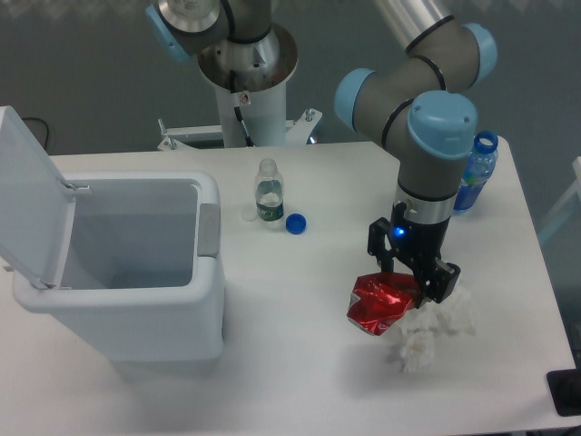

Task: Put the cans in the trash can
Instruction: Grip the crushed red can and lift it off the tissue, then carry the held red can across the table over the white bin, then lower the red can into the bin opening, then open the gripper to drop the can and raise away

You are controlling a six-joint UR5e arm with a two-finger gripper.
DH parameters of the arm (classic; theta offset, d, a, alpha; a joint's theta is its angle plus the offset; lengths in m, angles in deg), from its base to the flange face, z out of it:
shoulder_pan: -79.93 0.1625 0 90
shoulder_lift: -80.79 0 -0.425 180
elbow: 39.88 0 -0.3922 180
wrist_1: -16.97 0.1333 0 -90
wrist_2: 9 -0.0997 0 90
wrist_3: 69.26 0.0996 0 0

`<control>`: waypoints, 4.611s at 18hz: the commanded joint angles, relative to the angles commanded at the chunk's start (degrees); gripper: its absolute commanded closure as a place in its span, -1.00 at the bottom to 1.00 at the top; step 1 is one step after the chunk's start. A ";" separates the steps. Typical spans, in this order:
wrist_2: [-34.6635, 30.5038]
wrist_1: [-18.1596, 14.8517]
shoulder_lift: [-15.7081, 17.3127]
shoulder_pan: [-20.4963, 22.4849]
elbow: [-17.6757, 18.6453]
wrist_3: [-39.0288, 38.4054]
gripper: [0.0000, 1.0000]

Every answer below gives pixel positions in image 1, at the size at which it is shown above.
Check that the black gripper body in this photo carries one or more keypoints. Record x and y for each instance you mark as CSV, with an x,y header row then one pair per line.
x,y
417,245

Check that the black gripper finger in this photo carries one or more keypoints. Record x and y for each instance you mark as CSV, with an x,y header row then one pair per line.
x,y
438,279
379,245

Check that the crushed red can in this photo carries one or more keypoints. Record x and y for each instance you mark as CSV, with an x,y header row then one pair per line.
x,y
380,299

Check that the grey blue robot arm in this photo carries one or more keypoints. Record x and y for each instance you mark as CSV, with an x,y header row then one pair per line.
x,y
418,113

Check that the white trash can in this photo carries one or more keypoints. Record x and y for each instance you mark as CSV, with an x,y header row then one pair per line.
x,y
141,276

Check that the white trash can lid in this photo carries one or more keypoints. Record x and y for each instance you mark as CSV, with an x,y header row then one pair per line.
x,y
37,211

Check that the crumpled white tissue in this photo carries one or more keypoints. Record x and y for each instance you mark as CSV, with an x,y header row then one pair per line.
x,y
419,328

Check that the blue bottle cap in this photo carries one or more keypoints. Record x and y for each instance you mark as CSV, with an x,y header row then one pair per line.
x,y
296,223

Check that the blue plastic bottle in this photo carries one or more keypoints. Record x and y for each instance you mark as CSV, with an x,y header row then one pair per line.
x,y
480,165

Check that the clear bottle green label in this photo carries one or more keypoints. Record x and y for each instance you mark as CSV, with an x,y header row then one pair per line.
x,y
268,192

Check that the white bottle cap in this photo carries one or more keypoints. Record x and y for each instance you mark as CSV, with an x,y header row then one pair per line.
x,y
248,215

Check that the black device at edge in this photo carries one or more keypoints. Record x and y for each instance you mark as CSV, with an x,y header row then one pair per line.
x,y
564,386

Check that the white frame at right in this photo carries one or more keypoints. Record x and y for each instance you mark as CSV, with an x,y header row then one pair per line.
x,y
563,209

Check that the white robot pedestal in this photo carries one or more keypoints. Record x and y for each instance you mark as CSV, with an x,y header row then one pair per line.
x,y
249,83

